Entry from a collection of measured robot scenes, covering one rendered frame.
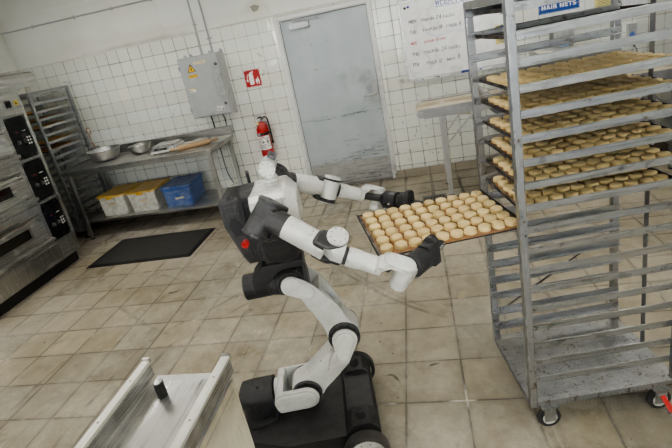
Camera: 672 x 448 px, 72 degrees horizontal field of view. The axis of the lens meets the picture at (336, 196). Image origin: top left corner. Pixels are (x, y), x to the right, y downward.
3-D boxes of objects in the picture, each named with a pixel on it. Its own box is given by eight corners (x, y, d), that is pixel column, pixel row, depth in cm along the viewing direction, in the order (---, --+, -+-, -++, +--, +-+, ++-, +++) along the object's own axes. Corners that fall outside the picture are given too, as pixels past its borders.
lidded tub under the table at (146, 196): (130, 213, 565) (123, 193, 556) (150, 199, 608) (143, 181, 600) (159, 209, 557) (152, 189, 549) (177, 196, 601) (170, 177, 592)
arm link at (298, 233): (338, 256, 156) (280, 225, 159) (332, 275, 166) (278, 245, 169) (353, 232, 162) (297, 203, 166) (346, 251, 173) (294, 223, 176)
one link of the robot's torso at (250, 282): (246, 307, 198) (235, 271, 192) (250, 291, 210) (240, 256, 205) (311, 294, 198) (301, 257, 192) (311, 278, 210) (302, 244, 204)
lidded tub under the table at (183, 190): (164, 209, 555) (157, 189, 547) (181, 195, 599) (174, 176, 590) (194, 204, 549) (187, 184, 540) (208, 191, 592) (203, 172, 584)
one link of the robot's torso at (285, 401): (278, 417, 214) (271, 395, 210) (280, 386, 233) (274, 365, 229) (322, 409, 214) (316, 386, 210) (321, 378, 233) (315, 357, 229)
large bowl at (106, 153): (83, 167, 553) (78, 155, 548) (103, 158, 589) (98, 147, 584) (112, 162, 546) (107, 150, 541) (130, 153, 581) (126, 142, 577)
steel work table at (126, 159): (87, 241, 572) (56, 165, 540) (120, 217, 639) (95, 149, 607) (231, 222, 535) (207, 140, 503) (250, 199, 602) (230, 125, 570)
